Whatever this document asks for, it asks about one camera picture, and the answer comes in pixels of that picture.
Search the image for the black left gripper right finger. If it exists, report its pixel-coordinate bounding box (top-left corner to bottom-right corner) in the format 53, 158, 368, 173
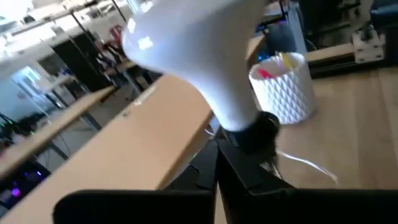
216, 136, 398, 224

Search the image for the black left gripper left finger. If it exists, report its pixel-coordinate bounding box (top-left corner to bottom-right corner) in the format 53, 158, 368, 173
52, 138, 220, 224

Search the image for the white textured cup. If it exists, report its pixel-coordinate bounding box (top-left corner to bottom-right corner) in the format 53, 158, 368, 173
248, 52, 317, 125

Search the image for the white reflector lightbulb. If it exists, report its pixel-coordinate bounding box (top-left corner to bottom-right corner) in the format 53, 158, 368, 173
121, 0, 269, 132

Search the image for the large wooden desk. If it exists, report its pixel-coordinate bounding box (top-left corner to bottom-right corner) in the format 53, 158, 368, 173
0, 32, 268, 224

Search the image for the narrow wooden desk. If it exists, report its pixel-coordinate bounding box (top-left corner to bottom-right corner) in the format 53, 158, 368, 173
0, 85, 116, 180

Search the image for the pink marker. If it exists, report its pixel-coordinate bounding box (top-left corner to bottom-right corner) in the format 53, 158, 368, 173
256, 68, 275, 79

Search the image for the yellow marker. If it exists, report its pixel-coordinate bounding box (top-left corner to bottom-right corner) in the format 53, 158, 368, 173
277, 51, 297, 70

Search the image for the white lamp cord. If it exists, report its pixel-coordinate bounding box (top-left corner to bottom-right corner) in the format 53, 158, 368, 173
275, 150, 340, 187

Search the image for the black aluminium table frame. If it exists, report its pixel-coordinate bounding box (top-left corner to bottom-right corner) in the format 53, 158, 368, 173
306, 51, 398, 79

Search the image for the white corner bracket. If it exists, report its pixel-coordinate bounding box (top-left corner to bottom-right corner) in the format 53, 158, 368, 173
352, 27, 386, 65

